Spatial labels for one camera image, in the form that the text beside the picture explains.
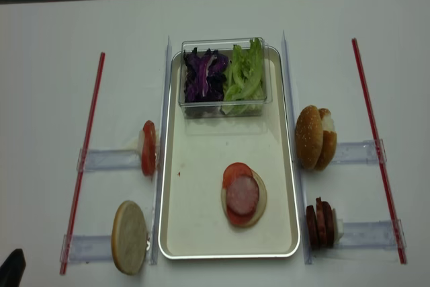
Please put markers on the clear holder lower left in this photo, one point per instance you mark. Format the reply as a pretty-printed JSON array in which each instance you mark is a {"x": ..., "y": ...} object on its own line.
[{"x": 86, "y": 249}]

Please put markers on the clear plastic salad container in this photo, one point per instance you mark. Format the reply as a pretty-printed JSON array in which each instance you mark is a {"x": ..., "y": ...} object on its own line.
[{"x": 213, "y": 109}]

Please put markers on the lower tomato slice on bun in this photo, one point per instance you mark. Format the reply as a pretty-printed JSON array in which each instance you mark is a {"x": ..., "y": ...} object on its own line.
[{"x": 239, "y": 220}]

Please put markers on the purple cabbage leaves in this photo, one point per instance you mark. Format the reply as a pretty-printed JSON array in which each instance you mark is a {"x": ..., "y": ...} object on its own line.
[{"x": 205, "y": 76}]

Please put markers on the white rectangular metal tray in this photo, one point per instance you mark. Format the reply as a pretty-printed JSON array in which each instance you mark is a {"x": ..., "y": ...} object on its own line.
[{"x": 193, "y": 224}]

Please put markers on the white pusher block bun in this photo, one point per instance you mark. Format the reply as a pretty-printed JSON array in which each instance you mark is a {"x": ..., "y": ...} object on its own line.
[{"x": 328, "y": 123}]

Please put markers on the bottom bun on tray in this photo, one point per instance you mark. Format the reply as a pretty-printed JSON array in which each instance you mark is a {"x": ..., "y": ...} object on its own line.
[{"x": 261, "y": 205}]

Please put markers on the left red strip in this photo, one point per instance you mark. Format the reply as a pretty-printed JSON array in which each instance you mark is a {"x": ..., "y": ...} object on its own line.
[{"x": 71, "y": 224}]

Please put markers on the right red strip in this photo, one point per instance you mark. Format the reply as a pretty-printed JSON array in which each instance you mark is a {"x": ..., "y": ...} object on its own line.
[{"x": 401, "y": 249}]

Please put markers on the white pusher block sausage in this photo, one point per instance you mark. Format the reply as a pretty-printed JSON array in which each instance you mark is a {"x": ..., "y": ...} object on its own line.
[{"x": 338, "y": 227}]

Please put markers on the sesame bun top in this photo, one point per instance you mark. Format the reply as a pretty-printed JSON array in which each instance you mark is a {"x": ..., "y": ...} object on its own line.
[{"x": 309, "y": 137}]

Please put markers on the clear holder upper right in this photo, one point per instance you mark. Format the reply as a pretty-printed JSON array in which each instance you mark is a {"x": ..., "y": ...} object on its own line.
[{"x": 365, "y": 152}]

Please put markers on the black object bottom left corner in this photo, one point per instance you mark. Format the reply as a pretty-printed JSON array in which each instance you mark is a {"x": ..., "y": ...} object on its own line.
[{"x": 12, "y": 269}]

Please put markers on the green lettuce leaves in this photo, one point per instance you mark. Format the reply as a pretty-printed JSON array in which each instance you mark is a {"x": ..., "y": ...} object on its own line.
[{"x": 244, "y": 75}]

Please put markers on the clear holder upper left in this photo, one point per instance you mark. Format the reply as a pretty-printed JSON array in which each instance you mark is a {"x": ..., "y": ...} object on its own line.
[{"x": 107, "y": 160}]

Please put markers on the right clear long rail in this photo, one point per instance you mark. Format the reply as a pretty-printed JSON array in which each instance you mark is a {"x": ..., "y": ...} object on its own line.
[{"x": 292, "y": 104}]

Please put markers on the red strip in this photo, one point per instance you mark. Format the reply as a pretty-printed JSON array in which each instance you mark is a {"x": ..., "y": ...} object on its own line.
[
  {"x": 71, "y": 224},
  {"x": 401, "y": 249}
]

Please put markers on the tomato slice on bun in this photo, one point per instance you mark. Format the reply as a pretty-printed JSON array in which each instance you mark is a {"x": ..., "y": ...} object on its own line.
[
  {"x": 239, "y": 220},
  {"x": 234, "y": 171}
]

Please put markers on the white pusher block tomato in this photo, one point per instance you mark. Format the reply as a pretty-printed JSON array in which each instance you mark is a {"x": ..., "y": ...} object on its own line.
[{"x": 140, "y": 143}]

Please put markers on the upper tomato slice on bun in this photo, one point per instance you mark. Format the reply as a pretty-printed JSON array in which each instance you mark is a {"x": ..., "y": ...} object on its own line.
[{"x": 234, "y": 171}]

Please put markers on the upright white bun slice left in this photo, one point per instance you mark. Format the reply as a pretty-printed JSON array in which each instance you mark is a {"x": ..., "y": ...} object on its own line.
[{"x": 129, "y": 238}]

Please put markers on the rear sausage slices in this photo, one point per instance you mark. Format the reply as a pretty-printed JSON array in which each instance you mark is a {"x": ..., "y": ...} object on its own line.
[{"x": 325, "y": 223}]

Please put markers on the sausage patty slice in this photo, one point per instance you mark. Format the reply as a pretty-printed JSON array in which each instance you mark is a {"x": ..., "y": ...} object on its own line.
[{"x": 242, "y": 195}]

